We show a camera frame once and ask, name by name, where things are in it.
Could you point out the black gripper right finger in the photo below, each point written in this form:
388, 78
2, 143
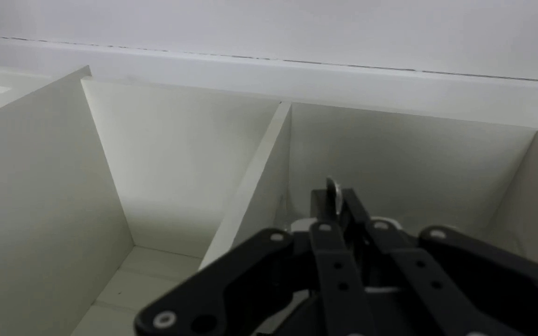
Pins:
457, 285

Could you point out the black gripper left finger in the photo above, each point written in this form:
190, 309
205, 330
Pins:
233, 294

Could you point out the white shelf cabinet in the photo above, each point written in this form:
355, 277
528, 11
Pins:
115, 192

